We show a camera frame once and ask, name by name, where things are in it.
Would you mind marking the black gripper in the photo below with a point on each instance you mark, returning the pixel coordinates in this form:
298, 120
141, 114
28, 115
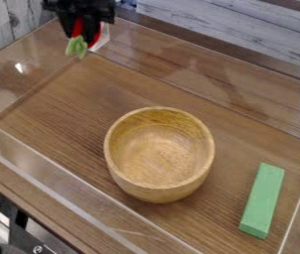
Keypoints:
87, 8

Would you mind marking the red plush strawberry toy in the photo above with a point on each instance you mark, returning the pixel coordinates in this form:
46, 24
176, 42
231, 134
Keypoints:
80, 43

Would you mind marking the wooden bowl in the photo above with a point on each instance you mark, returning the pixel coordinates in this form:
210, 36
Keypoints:
159, 150

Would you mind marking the green rectangular block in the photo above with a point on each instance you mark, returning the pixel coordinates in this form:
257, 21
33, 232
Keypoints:
261, 202

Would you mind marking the clear acrylic corner bracket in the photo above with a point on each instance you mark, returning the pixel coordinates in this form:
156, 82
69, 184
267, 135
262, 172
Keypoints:
103, 37

